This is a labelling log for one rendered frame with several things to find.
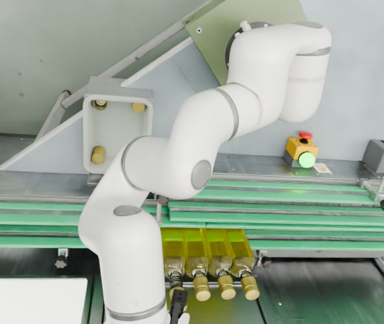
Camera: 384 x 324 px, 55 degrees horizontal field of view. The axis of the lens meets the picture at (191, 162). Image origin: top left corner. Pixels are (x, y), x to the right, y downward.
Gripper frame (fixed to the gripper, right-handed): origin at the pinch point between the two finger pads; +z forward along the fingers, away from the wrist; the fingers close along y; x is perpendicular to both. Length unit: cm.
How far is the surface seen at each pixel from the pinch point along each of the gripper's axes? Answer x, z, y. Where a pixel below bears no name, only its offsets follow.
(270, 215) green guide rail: -20.4, 30.6, 6.0
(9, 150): 85, 76, -14
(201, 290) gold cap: -4.3, 3.8, 1.4
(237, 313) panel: -14.6, 11.6, -12.7
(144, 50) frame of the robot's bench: 33, 93, 32
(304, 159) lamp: -28, 42, 19
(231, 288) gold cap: -11.0, 5.4, 1.8
